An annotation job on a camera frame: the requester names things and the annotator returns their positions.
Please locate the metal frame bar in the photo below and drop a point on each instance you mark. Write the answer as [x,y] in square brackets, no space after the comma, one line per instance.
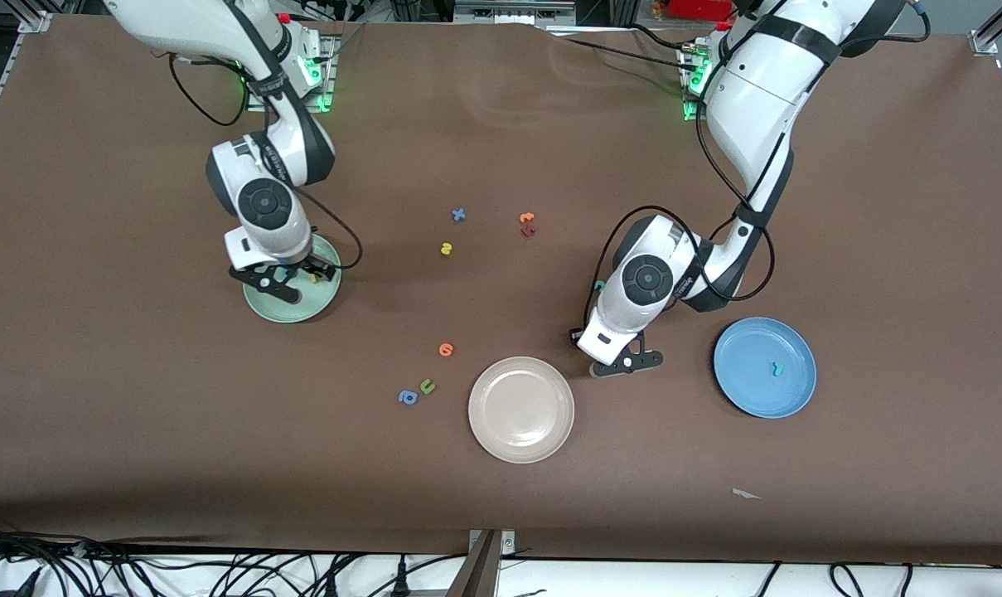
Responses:
[509,12]

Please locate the brown paper table cover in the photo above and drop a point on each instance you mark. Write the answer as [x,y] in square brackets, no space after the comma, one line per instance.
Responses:
[500,124]

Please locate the beige plate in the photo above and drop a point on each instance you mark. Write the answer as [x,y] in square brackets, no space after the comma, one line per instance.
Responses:
[521,410]

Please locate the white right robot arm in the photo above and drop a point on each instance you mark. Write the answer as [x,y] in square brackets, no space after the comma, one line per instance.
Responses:
[194,25]

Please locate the aluminium side rail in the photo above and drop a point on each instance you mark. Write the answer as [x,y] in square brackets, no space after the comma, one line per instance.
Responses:
[3,79]

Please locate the red box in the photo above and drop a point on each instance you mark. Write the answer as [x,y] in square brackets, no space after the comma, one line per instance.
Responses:
[699,8]

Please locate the blue plate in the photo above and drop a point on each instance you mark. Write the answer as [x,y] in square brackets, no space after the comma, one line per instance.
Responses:
[749,381]

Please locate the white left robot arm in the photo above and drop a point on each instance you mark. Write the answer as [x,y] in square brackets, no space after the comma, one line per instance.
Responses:
[757,91]

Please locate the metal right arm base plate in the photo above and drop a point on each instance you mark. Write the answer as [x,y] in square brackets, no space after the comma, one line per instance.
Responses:
[328,83]

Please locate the blue letter a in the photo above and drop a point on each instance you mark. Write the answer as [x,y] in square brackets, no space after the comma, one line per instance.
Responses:
[402,396]

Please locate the metal table edge bracket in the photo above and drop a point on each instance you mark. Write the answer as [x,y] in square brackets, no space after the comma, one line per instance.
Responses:
[480,572]

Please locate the green letter u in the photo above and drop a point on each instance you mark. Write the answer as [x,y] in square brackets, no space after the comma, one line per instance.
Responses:
[427,385]

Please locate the white paper scrap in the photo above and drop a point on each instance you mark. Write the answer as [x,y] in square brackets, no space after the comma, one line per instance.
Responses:
[746,494]

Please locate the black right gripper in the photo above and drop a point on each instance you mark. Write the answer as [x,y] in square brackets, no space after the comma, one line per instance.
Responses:
[307,265]

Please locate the aluminium corner profile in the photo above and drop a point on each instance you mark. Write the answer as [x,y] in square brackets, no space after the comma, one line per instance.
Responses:
[36,22]
[985,37]

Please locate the green plate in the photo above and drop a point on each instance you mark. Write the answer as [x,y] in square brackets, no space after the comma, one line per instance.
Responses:
[302,303]

